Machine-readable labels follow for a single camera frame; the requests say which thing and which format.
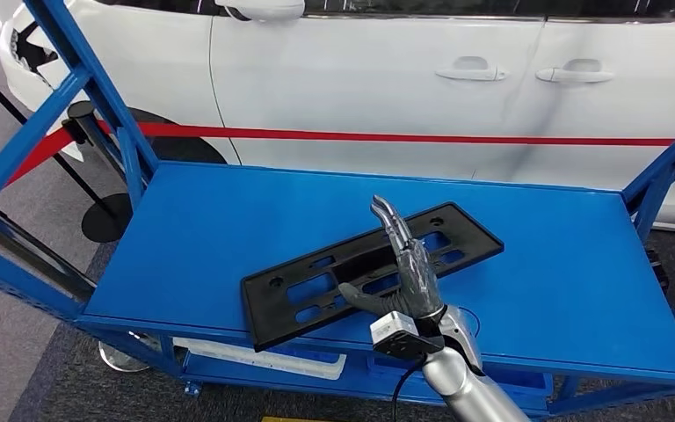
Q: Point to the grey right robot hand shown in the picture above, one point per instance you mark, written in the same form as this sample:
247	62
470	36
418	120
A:
419	285

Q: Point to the black plastic plate frame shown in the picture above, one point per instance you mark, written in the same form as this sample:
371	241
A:
267	314

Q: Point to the blue metal shelf rack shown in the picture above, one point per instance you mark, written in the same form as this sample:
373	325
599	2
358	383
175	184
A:
168	262

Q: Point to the blue plastic bin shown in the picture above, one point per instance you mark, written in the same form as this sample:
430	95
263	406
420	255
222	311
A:
314	356

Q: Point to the red barrier belt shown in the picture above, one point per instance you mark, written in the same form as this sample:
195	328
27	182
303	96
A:
372	137

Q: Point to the white plastic bin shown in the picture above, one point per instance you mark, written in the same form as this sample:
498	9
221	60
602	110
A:
227	355

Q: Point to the white car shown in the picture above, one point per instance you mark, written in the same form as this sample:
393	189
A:
372	76

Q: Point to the black car wheel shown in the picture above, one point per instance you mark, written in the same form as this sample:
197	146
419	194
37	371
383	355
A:
198	151

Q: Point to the white car side mirror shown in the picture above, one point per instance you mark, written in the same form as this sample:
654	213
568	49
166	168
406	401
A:
264	9

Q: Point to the car headlight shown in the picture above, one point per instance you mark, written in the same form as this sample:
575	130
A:
32	55

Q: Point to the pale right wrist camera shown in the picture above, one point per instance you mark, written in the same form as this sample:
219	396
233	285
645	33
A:
396	329

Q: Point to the black stanchion post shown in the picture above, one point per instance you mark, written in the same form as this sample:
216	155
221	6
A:
107	221

